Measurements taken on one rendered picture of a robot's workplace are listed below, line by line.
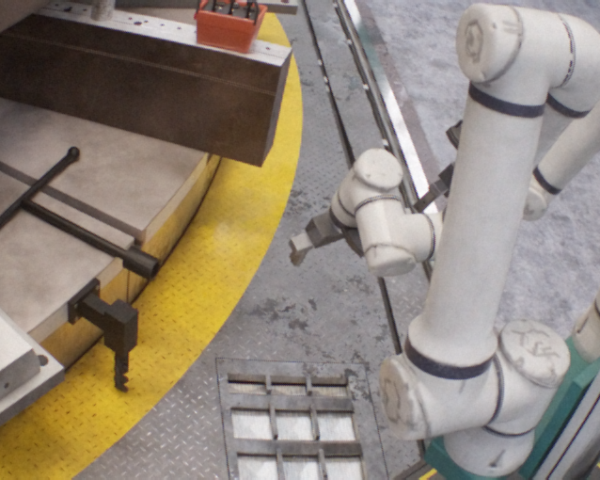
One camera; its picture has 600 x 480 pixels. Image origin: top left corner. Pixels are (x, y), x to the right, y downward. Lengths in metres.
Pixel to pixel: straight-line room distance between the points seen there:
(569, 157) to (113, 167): 1.56
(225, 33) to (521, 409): 1.64
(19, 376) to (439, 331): 1.09
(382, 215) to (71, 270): 1.11
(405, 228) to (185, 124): 1.44
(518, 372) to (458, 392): 0.13
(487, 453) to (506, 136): 0.66
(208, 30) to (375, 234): 1.31
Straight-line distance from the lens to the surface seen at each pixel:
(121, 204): 2.80
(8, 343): 2.16
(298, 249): 1.89
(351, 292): 3.12
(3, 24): 2.58
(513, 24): 1.25
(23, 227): 2.71
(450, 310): 1.42
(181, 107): 3.00
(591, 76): 1.34
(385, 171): 1.72
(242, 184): 3.47
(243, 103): 2.92
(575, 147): 1.89
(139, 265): 2.55
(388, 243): 1.68
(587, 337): 2.06
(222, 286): 3.04
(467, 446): 1.72
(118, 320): 2.42
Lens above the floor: 2.03
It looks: 38 degrees down
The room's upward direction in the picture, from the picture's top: 13 degrees clockwise
